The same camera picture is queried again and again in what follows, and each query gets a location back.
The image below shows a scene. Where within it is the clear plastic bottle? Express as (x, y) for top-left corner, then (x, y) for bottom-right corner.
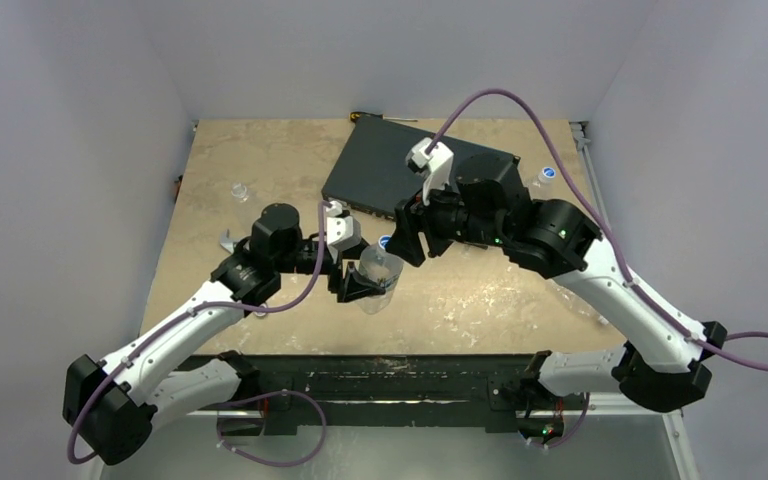
(553, 284), (609, 326)
(526, 167), (556, 200)
(358, 243), (404, 315)
(230, 182), (258, 209)

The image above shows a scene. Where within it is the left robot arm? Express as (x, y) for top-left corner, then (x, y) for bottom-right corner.
(63, 201), (383, 465)

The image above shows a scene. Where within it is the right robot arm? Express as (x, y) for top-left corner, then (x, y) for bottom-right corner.
(386, 153), (727, 413)

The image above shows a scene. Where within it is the black flat electronics box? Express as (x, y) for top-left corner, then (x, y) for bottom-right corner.
(321, 113), (522, 220)

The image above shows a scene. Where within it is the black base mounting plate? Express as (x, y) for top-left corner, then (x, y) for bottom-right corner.
(178, 353), (624, 437)

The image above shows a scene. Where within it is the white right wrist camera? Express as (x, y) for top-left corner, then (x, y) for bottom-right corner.
(405, 138), (454, 206)

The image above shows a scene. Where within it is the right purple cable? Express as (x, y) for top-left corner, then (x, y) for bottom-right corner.
(427, 88), (768, 452)

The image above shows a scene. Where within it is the red handled adjustable wrench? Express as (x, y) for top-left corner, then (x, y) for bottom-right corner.
(219, 229), (238, 253)

